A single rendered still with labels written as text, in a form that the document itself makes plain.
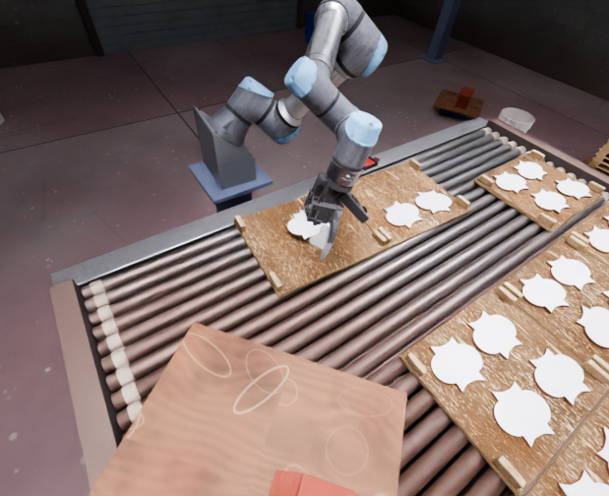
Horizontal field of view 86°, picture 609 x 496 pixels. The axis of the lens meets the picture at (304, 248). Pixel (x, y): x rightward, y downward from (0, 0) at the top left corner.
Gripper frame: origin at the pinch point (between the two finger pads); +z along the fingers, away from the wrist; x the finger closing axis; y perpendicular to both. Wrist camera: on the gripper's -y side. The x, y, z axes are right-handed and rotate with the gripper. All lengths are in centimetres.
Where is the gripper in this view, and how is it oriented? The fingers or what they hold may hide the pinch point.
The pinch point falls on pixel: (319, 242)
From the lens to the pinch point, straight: 90.9
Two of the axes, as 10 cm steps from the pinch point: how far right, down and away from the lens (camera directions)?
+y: -9.4, -1.7, -2.9
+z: -3.2, 7.2, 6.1
